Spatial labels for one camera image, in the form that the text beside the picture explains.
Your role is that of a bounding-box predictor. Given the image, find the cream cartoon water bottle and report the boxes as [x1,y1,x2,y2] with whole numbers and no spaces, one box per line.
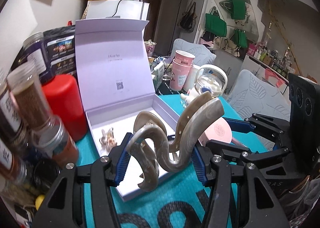
[180,64,228,109]

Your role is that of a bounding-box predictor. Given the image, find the row of cosmetic bottles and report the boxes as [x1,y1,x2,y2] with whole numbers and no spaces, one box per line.
[246,41,300,79]

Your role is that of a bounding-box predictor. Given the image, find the yellow lemon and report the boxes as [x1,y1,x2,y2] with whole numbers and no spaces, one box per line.
[35,194,46,211]

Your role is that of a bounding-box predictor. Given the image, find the small clear hair clip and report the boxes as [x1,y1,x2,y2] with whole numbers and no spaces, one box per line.
[100,128,118,153]

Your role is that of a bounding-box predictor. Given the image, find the teal bubble mailer mat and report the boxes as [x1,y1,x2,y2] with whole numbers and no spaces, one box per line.
[75,93,253,228]

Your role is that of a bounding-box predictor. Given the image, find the wavy marbled hair claw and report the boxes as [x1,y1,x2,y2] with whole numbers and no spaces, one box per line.
[126,92,224,191]

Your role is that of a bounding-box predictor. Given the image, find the pink gradient pen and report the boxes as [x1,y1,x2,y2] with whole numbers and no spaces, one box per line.
[230,136,248,147]

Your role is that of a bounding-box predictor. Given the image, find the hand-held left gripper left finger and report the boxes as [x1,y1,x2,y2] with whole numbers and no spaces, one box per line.
[34,132,134,228]

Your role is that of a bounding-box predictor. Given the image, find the pink round compact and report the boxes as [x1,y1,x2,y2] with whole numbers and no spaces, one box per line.
[199,118,233,147]

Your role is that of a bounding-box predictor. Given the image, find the white label orange jar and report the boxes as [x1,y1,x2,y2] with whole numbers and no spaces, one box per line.
[0,140,27,188]

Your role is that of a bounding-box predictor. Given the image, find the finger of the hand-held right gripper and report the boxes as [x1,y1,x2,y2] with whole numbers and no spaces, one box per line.
[226,114,288,143]
[206,139,292,177]

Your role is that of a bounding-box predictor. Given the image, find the light blue leaf-pattern chair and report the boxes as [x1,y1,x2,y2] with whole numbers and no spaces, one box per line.
[172,39,217,65]

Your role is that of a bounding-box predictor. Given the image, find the brown door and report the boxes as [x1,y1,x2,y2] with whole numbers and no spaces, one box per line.
[150,0,173,54]

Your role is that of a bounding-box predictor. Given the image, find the dark jar green label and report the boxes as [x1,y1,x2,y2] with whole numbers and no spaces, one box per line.
[32,159,60,191]

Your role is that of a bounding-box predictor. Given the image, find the black hanging bag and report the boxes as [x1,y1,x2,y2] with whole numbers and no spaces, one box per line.
[178,2,197,33]

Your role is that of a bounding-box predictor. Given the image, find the brown spice jar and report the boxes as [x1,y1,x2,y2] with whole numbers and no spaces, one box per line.
[6,64,54,128]

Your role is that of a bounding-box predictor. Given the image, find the white label dark jar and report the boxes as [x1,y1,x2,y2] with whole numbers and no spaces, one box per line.
[0,68,25,141]

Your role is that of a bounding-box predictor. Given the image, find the green tote bag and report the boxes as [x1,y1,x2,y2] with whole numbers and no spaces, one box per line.
[230,29,248,49]
[230,0,248,20]
[205,7,227,37]

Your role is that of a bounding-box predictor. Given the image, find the dark printed snack box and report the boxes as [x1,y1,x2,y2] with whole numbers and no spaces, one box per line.
[43,25,77,84]

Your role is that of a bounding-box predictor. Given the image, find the dark purple jar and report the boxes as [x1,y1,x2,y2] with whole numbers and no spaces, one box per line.
[22,31,50,74]

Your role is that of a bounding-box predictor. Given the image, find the grey leaf pattern cushion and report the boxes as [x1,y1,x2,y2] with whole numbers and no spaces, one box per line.
[226,69,292,121]

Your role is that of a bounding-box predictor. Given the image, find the white refrigerator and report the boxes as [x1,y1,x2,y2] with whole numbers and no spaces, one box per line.
[82,0,150,22]

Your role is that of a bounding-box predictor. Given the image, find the red canister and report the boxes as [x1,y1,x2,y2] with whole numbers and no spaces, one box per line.
[41,74,88,142]

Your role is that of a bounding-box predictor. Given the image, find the green white carton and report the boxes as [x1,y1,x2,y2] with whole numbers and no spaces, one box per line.
[151,63,165,91]

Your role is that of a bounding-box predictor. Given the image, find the panda print cup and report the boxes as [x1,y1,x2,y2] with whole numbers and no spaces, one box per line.
[145,39,157,57]

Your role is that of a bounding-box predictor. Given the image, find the white hinged gift box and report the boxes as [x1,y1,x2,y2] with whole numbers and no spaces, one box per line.
[75,19,183,202]

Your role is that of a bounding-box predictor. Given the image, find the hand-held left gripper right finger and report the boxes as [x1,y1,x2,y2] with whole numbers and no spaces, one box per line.
[190,143,283,228]

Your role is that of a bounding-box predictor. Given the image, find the black power cable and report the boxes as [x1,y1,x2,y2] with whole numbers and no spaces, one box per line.
[110,0,125,17]

